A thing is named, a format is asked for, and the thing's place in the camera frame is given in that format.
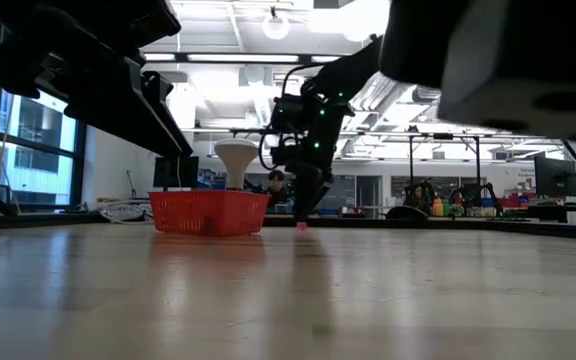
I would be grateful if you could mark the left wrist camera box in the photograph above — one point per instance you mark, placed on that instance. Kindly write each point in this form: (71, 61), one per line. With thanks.
(153, 20)

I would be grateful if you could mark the black overhead light bar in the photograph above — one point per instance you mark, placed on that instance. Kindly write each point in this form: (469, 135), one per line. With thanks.
(243, 58)

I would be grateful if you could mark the yellow plastic bottle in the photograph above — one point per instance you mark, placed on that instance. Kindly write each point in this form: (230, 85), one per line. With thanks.
(438, 208)

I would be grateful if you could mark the black monitor on arm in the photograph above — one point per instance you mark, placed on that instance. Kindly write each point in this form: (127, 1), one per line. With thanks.
(555, 177)

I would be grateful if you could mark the white mushroom table lamp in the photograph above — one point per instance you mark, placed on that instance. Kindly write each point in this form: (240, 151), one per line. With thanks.
(236, 155)

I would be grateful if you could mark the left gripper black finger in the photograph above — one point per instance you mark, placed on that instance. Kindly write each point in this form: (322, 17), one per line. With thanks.
(148, 115)

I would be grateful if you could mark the black background rig frame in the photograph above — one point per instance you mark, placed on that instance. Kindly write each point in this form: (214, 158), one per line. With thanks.
(411, 165)

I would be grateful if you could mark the green plastic bottle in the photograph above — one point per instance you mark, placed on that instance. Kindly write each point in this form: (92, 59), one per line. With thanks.
(447, 209)

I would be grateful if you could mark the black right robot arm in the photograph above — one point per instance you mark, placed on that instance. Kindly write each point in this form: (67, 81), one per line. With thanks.
(418, 40)

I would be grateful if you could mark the black domed object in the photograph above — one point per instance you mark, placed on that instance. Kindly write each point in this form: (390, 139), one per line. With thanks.
(406, 213)

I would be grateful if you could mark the black background robot arms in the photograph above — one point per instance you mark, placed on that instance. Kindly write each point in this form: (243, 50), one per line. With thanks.
(483, 188)

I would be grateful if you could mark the pink translucent die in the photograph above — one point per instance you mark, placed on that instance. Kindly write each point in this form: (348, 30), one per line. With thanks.
(302, 227)

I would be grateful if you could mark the red plastic mesh basket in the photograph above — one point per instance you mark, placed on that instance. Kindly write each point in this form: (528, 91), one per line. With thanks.
(208, 215)

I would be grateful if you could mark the black framed window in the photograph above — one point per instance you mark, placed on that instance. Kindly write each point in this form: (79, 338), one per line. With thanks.
(43, 130)

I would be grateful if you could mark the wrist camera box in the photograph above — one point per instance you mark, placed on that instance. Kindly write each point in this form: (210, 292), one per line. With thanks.
(285, 112)
(153, 20)

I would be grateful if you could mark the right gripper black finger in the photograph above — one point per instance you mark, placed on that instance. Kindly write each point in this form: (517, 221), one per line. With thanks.
(308, 195)
(325, 191)

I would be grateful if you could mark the person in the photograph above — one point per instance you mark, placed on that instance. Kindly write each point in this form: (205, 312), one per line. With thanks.
(277, 187)
(418, 194)

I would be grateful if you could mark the black monitor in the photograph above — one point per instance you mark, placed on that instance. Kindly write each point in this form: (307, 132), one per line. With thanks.
(175, 172)

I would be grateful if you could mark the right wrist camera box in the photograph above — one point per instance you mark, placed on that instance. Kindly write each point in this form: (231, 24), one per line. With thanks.
(285, 112)

